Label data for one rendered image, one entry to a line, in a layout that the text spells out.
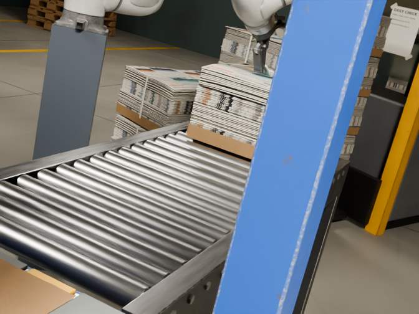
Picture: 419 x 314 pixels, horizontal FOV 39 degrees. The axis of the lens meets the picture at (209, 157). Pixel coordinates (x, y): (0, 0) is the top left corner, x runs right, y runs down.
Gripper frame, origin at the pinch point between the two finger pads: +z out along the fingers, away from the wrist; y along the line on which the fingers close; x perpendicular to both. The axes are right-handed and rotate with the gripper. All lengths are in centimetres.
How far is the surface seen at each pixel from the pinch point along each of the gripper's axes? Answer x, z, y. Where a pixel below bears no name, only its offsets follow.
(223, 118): -2.9, -10.2, 28.4
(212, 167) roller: 4.2, -20.1, 45.2
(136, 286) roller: 25, -83, 78
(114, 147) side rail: -19, -33, 51
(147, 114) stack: -61, 50, 22
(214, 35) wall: -366, 681, -279
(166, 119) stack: -49, 45, 22
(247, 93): 3.2, -15.6, 20.2
